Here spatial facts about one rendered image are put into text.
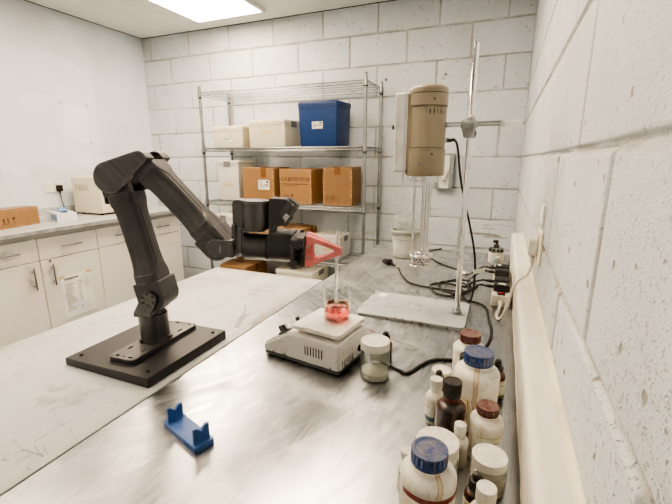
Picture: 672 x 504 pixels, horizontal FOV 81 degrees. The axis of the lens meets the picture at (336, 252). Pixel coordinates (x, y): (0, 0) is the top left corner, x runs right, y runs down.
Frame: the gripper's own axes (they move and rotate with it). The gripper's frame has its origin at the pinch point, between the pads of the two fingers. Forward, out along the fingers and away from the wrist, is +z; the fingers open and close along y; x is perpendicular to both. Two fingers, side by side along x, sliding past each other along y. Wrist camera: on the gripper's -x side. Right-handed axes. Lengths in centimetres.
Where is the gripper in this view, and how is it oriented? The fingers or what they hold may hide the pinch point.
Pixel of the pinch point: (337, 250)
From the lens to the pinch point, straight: 83.2
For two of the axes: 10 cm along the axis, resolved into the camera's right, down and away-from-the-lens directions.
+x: -0.4, 9.7, 2.3
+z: 10.0, 0.6, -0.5
